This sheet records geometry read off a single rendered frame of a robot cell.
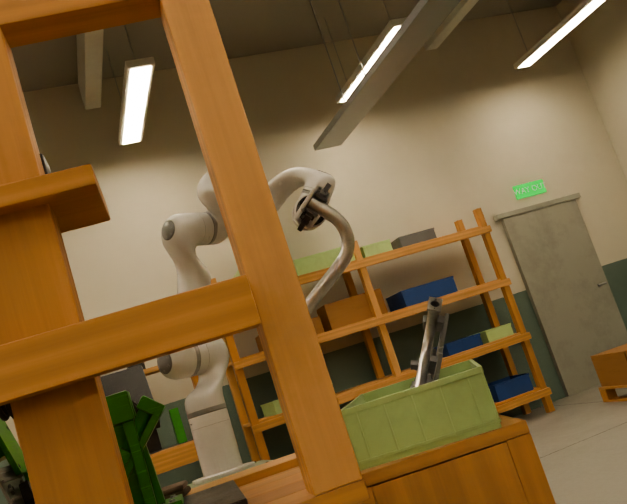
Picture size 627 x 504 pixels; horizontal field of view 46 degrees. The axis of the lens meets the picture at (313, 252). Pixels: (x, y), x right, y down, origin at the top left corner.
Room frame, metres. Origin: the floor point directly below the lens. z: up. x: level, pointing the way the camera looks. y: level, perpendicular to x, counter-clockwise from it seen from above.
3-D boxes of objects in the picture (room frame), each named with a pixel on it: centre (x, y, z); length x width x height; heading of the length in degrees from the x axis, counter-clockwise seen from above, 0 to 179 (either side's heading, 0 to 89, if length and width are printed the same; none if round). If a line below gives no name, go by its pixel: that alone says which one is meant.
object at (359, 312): (7.46, -0.34, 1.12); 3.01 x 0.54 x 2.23; 110
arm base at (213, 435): (2.26, 0.45, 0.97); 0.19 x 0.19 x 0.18
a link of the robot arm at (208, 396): (2.30, 0.43, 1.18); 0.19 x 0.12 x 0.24; 140
